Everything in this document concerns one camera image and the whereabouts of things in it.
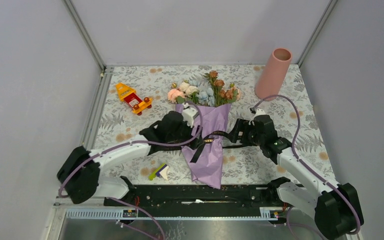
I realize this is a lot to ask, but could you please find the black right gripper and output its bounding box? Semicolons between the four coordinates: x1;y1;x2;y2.
226;118;265;147

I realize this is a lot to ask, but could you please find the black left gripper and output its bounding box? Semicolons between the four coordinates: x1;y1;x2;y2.
166;117;203;149

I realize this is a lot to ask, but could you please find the black ribbon with gold letters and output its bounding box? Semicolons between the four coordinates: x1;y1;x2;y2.
147;121;256;164

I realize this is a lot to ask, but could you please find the purple paper flower bouquet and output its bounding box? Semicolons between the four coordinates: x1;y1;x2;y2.
167;70;240;189

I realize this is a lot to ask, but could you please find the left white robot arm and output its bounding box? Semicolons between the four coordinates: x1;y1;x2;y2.
56;107;204;206

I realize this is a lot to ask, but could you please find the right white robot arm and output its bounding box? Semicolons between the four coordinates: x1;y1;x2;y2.
228;114;364;240

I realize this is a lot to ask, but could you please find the pink cylindrical vase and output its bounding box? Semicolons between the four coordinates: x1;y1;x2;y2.
254;48;292;101

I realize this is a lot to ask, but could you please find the green purple white toy block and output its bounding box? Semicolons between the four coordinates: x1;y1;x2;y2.
148;163;170;181

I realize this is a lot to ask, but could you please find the floral patterned table mat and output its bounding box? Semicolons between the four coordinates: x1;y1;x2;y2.
93;64;335;185

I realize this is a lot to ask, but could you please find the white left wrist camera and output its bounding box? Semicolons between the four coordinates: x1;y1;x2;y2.
181;102;199;128

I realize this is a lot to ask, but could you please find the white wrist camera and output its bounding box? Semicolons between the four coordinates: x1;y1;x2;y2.
181;102;199;128
249;108;271;126

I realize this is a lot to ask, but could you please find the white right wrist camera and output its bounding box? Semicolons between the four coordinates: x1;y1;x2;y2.
249;108;271;126

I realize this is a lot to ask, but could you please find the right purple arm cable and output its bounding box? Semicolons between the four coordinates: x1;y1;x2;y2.
249;94;362;235

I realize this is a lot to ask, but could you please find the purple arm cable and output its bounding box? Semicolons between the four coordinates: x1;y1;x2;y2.
57;102;204;199
249;94;362;235

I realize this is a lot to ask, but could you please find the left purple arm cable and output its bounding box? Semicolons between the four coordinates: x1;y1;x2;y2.
57;102;204;199

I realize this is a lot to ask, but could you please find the perforated metal front rail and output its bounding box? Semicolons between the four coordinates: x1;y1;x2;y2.
65;208;281;222

